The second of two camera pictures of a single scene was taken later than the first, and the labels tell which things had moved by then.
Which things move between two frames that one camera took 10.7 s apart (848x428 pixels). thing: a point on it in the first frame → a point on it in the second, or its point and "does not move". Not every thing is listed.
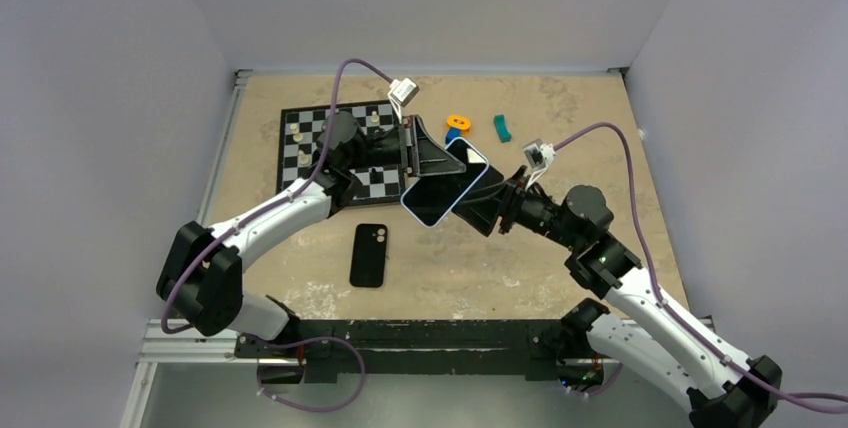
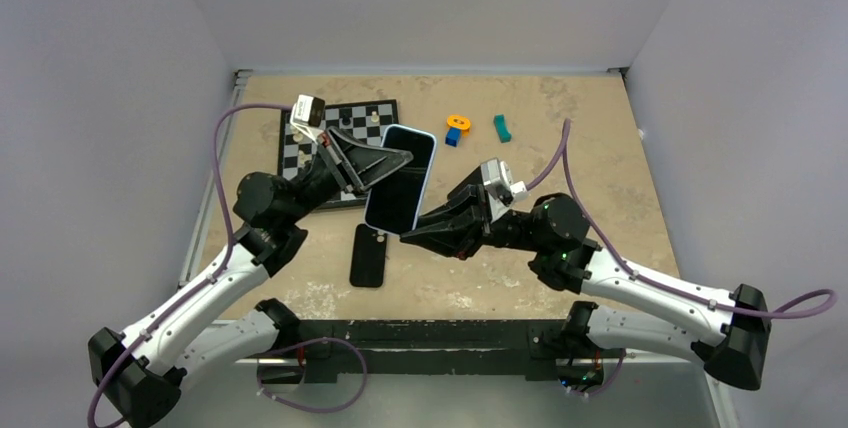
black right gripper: [483, 207] → [459, 237]
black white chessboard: [302, 133] does not move
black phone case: [369, 255] does not move
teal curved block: [501, 128] does not move
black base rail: [527, 350] does not move
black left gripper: [419, 154] → [353, 165]
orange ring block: [455, 121] does not move
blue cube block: [452, 133] does not move
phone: [432, 197] → [393, 204]
